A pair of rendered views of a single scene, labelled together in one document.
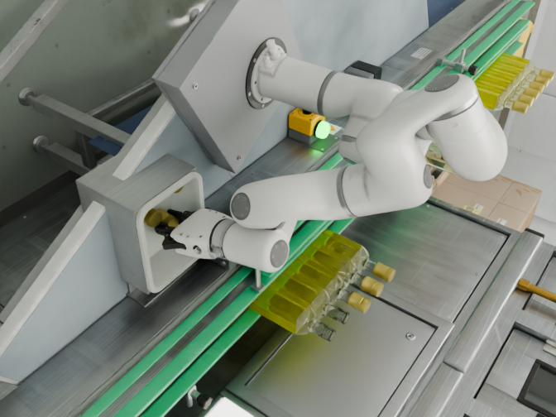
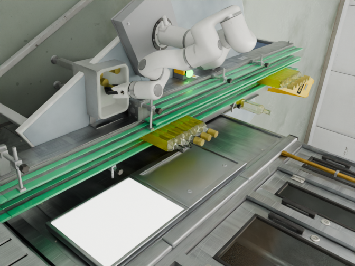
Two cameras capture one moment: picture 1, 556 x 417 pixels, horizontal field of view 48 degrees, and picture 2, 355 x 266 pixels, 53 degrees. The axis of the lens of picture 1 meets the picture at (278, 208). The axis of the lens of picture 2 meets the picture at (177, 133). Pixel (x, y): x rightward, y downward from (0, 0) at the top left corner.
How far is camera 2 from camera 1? 0.59 m
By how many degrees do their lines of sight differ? 12
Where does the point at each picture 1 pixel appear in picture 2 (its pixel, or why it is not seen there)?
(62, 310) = (58, 117)
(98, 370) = (71, 145)
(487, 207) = not seen: hidden behind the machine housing
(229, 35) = (146, 7)
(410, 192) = (212, 48)
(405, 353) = (220, 170)
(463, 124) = (234, 22)
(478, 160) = (241, 39)
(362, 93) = not seen: hidden behind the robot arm
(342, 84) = not seen: hidden behind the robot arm
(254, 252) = (147, 87)
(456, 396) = (243, 189)
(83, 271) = (70, 101)
